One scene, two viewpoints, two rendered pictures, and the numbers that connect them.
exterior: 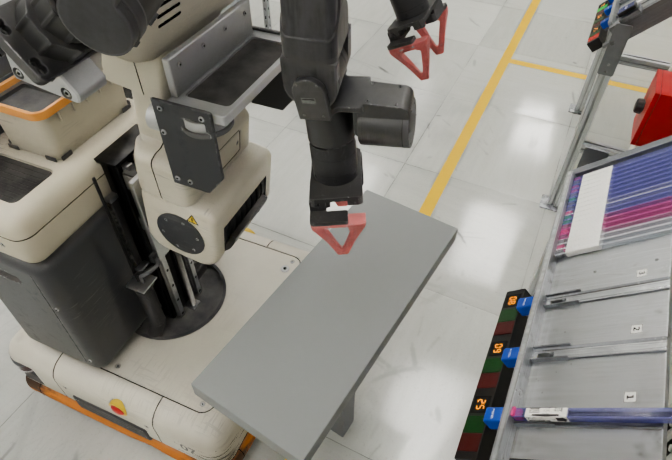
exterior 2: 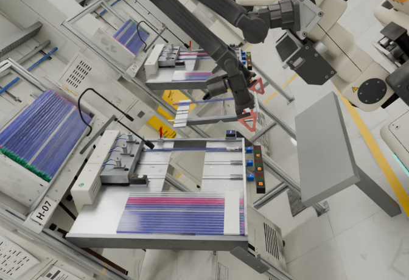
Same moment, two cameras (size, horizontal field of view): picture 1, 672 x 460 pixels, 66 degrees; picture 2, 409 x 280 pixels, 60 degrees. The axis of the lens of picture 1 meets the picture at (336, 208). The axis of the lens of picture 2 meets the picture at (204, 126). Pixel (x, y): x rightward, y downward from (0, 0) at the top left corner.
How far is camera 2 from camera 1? 2.02 m
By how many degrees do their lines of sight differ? 118
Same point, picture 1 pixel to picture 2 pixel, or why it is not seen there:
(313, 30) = not seen: hidden behind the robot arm
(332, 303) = (319, 136)
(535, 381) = (240, 157)
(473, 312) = not seen: outside the picture
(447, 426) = (356, 256)
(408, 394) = (381, 251)
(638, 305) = (211, 172)
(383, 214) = (334, 174)
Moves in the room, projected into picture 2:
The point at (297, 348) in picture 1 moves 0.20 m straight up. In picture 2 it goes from (316, 121) to (288, 95)
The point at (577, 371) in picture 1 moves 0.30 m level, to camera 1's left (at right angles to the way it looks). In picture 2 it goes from (227, 159) to (265, 112)
